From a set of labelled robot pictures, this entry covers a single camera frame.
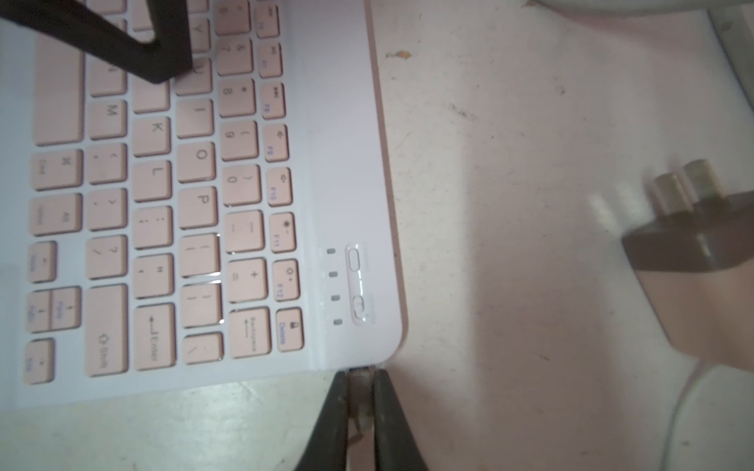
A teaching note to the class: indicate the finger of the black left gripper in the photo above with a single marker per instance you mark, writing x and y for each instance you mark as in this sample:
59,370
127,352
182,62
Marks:
167,56

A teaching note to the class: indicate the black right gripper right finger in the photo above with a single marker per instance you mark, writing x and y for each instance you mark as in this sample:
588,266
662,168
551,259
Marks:
394,444

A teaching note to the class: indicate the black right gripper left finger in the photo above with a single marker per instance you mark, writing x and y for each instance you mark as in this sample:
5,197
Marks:
326,449

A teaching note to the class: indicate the pink keyboard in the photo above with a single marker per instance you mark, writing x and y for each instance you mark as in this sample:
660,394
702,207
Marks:
228,225

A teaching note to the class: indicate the pink charger adapter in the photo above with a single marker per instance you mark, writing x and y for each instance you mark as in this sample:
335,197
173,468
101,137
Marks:
695,265

